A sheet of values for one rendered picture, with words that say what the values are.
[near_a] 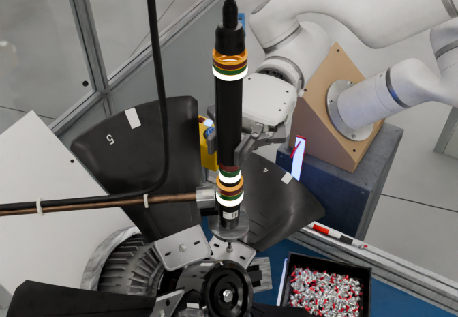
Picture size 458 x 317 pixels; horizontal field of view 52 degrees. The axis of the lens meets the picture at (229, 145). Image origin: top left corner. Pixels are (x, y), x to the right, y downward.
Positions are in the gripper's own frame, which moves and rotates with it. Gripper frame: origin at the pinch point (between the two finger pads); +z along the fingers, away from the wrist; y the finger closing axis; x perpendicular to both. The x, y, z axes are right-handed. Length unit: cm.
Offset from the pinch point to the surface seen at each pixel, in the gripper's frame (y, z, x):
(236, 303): -6.7, 9.2, -27.2
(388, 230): -28, -113, -147
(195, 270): 1.5, 9.0, -23.2
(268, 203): -1.4, -14.6, -29.6
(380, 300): -31, -36, -82
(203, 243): 2.5, 4.5, -21.7
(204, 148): 25, -31, -41
